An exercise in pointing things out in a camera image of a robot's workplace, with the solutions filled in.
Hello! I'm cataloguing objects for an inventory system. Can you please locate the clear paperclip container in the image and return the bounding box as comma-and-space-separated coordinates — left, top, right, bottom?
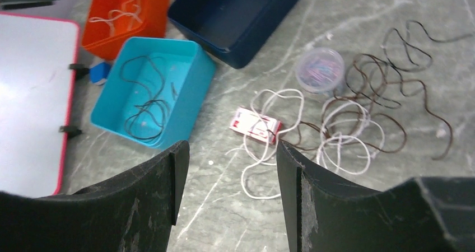
293, 47, 345, 97

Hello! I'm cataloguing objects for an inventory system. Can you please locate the black striped cable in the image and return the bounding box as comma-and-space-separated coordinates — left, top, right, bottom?
345, 19, 474, 110

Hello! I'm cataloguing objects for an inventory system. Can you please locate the pink framed whiteboard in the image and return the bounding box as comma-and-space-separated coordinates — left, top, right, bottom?
1, 13, 80, 198

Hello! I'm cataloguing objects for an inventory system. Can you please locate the red white small box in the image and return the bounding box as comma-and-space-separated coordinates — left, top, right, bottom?
229, 107, 282, 144

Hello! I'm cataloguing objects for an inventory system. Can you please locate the white cable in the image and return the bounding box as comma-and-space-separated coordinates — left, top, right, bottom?
226, 88, 386, 200
88, 0, 143, 38

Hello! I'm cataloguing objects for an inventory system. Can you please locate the orange plastic box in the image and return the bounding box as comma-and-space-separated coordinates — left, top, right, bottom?
81, 0, 169, 60

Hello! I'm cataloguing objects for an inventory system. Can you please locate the dark blue plastic box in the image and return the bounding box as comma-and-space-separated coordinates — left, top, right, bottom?
167, 0, 299, 69

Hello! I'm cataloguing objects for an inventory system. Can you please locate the light blue plastic box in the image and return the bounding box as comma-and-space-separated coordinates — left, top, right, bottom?
90, 37, 216, 150

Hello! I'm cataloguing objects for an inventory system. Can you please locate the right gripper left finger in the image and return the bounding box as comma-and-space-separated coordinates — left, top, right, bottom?
1, 141, 190, 251

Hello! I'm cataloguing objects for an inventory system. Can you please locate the brown cable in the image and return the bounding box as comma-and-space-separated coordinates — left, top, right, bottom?
267, 53, 454, 161

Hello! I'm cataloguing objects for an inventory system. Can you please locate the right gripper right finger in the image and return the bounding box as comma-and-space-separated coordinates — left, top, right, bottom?
276, 142, 474, 251

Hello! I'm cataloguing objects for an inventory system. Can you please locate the blue whiteboard eraser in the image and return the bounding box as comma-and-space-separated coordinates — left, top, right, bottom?
89, 62, 111, 86

